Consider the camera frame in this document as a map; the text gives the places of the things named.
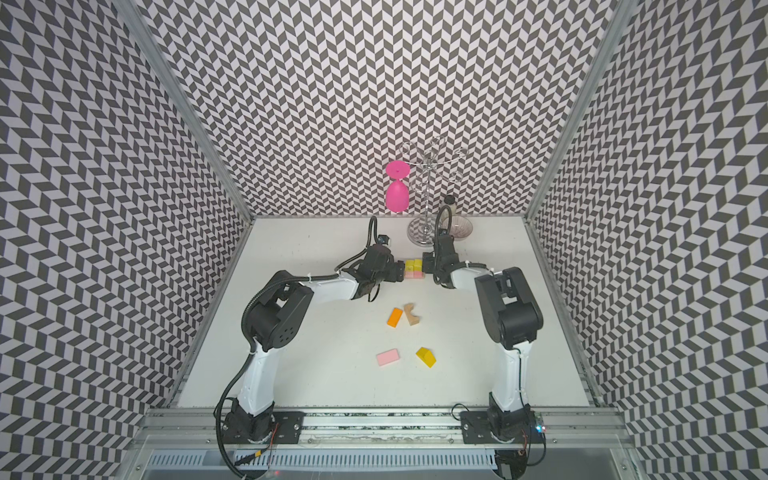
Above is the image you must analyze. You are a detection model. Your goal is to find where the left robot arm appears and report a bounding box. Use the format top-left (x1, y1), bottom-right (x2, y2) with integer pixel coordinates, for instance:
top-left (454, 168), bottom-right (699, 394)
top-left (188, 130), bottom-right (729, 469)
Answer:
top-left (214, 217), bottom-right (405, 445)

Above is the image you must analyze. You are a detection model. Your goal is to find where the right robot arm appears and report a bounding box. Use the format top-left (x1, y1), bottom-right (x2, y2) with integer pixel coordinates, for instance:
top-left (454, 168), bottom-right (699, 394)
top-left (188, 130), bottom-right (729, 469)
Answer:
top-left (428, 205), bottom-right (544, 443)

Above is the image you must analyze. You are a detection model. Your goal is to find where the orange block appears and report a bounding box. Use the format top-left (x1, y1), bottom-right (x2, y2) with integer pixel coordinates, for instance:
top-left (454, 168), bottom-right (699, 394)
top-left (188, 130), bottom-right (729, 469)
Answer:
top-left (387, 308), bottom-right (403, 328)

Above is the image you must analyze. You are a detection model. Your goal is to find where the natural wood arch block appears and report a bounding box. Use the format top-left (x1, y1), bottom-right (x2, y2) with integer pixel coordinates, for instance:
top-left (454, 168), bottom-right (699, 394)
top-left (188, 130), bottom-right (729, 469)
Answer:
top-left (403, 303), bottom-right (421, 326)

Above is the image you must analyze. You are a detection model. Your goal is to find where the yellow wedge block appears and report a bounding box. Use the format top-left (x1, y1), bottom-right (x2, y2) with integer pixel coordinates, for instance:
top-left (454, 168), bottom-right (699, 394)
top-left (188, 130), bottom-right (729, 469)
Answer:
top-left (416, 347), bottom-right (436, 368)

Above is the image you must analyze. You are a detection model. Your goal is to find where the chrome glass holder stand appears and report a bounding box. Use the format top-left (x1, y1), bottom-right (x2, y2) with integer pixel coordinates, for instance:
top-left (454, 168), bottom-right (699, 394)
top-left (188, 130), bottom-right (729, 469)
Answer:
top-left (401, 135), bottom-right (467, 248)

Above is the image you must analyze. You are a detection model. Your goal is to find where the pink striped bowl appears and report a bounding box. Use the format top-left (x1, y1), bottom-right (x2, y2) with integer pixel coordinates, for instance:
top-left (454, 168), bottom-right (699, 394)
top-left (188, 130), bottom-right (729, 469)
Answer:
top-left (450, 215), bottom-right (473, 240)

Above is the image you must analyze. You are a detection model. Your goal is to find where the pink plastic wine glass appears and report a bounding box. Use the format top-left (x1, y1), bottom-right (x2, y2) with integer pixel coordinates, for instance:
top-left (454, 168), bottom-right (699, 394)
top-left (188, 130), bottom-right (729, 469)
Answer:
top-left (385, 160), bottom-right (410, 213)

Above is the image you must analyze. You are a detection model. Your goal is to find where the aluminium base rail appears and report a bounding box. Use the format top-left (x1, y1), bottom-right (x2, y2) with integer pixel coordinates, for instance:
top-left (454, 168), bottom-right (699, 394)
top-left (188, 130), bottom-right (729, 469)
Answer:
top-left (117, 405), bottom-right (645, 479)

